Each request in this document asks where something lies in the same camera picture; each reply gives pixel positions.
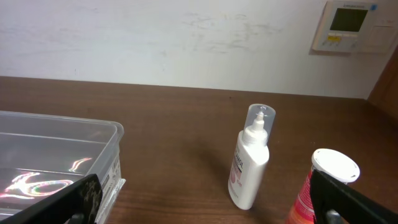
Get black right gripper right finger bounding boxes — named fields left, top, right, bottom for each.
left=313, top=172, right=397, bottom=224

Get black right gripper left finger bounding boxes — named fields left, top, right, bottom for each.
left=1, top=174, right=103, bottom=224

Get orange tube white cap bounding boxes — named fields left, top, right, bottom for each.
left=285, top=148, right=360, bottom=224

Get white bottle clear cap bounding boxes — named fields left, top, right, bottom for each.
left=228, top=104, right=275, bottom=210

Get clear plastic container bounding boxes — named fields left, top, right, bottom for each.
left=1, top=111, right=125, bottom=223

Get wall thermostat panel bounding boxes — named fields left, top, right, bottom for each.
left=311, top=1, right=397, bottom=54

